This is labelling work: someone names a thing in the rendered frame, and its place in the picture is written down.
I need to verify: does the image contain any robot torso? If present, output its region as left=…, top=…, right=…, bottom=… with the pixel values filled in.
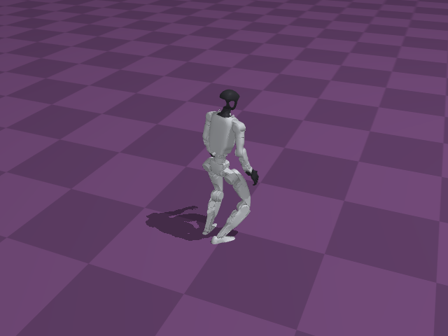
left=209, top=109, right=239, bottom=177

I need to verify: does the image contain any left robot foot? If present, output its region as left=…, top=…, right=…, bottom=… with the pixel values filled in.
left=202, top=223, right=217, bottom=235

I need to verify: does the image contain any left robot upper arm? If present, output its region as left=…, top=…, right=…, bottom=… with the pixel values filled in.
left=202, top=111, right=215, bottom=142

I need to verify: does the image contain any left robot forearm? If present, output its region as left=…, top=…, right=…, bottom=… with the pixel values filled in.
left=203, top=139, right=216, bottom=156

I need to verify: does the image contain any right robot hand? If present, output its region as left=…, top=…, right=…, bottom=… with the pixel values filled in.
left=246, top=170, right=259, bottom=186

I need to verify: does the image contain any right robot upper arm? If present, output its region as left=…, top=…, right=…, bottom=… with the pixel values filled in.
left=232, top=120, right=246, bottom=157

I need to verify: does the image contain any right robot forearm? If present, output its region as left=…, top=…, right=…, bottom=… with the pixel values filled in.
left=239, top=148, right=253, bottom=173

